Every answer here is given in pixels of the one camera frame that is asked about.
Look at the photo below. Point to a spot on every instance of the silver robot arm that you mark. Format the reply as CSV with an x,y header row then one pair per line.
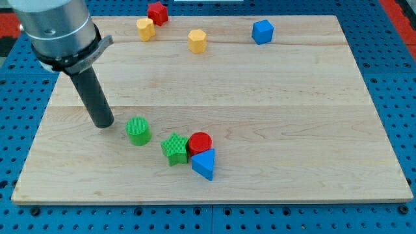
x,y
63,36

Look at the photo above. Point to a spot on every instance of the yellow hexagon block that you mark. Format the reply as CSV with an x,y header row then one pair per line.
x,y
197,41

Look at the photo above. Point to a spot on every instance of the wooden board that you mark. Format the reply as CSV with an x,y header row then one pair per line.
x,y
292,121

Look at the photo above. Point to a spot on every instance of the red cylinder block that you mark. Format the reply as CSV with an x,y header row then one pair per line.
x,y
199,142

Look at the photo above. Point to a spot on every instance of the green star block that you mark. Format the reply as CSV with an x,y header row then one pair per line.
x,y
175,149

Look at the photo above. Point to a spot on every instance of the blue triangle block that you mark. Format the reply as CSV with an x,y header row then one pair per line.
x,y
203,163

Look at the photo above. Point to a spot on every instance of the green cylinder block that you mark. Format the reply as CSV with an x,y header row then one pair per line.
x,y
138,131

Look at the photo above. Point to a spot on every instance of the blue cube block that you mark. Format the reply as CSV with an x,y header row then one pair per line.
x,y
262,32

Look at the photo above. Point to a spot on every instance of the yellow heart block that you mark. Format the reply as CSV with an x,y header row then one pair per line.
x,y
146,29

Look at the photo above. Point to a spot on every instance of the red star block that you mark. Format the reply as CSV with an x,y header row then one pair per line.
x,y
158,13

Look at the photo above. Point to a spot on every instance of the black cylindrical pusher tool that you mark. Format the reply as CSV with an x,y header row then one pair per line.
x,y
89,89

